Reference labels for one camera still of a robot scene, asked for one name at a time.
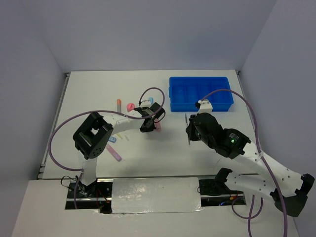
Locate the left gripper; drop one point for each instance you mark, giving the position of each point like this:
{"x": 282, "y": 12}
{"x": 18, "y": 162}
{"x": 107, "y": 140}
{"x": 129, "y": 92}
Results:
{"x": 143, "y": 130}

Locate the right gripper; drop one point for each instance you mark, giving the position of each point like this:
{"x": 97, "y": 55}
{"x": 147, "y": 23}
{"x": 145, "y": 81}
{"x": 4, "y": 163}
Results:
{"x": 190, "y": 130}

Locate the pink correction tape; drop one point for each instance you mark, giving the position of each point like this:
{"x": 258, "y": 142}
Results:
{"x": 158, "y": 126}

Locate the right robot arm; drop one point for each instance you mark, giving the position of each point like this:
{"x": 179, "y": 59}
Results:
{"x": 286, "y": 188}

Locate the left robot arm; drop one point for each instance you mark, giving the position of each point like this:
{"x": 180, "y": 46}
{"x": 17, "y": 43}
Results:
{"x": 93, "y": 135}

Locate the pink lid clip jar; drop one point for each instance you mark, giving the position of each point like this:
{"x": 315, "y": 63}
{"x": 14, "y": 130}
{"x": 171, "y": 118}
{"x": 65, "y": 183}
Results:
{"x": 130, "y": 107}

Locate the orange capped marker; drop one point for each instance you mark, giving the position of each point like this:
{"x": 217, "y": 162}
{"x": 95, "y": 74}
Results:
{"x": 119, "y": 106}

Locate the blue plastic compartment tray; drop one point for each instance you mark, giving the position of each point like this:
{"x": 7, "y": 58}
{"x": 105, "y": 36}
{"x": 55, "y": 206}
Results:
{"x": 184, "y": 92}

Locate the pink purple highlighter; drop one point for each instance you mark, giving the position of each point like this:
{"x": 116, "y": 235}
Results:
{"x": 111, "y": 150}

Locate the silver foil tape sheet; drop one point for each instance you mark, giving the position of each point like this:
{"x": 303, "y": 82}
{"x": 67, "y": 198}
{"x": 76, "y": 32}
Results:
{"x": 155, "y": 195}

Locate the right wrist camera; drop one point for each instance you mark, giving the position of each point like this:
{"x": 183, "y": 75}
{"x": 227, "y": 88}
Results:
{"x": 203, "y": 106}

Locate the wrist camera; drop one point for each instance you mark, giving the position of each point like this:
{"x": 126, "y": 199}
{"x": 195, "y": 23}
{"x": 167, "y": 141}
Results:
{"x": 203, "y": 106}
{"x": 145, "y": 104}

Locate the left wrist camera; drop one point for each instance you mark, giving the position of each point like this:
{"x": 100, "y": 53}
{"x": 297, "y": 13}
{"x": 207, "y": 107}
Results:
{"x": 145, "y": 104}

